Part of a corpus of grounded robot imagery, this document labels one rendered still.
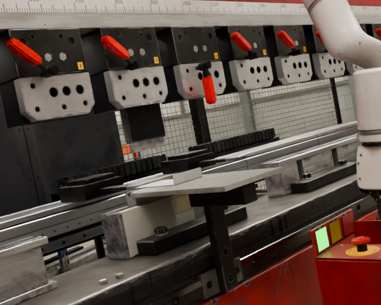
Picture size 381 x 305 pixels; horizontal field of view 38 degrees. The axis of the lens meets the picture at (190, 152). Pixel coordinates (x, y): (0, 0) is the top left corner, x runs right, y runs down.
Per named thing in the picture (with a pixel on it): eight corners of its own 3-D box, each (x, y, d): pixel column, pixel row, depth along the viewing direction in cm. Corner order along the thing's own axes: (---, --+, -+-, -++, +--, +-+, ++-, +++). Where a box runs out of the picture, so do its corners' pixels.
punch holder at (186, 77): (185, 98, 126) (172, 26, 125) (160, 104, 132) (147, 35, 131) (228, 92, 137) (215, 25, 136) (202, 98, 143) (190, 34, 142)
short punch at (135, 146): (133, 152, 118) (125, 108, 118) (128, 154, 120) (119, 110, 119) (167, 144, 125) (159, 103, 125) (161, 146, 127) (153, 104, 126)
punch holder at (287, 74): (285, 83, 154) (274, 24, 153) (260, 89, 160) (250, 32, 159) (313, 79, 165) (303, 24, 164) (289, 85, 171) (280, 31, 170)
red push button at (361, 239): (367, 256, 116) (364, 239, 116) (350, 256, 119) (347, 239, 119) (375, 250, 119) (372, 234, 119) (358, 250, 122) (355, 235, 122)
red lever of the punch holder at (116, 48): (109, 32, 107) (144, 62, 113) (97, 37, 110) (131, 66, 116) (106, 39, 106) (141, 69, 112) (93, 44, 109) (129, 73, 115)
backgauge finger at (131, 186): (125, 198, 121) (121, 176, 121) (60, 203, 139) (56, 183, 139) (165, 186, 129) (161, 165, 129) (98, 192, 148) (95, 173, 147)
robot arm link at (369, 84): (380, 124, 129) (349, 131, 125) (375, 67, 127) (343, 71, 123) (409, 124, 121) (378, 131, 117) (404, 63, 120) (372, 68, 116)
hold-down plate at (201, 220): (155, 256, 110) (152, 241, 110) (138, 255, 114) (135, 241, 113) (248, 217, 131) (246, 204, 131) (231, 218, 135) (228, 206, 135)
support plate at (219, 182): (225, 192, 97) (224, 186, 97) (130, 198, 115) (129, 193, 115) (283, 171, 110) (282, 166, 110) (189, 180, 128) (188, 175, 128)
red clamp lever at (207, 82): (213, 103, 126) (205, 60, 126) (201, 106, 129) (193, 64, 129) (219, 102, 128) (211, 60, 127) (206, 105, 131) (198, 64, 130)
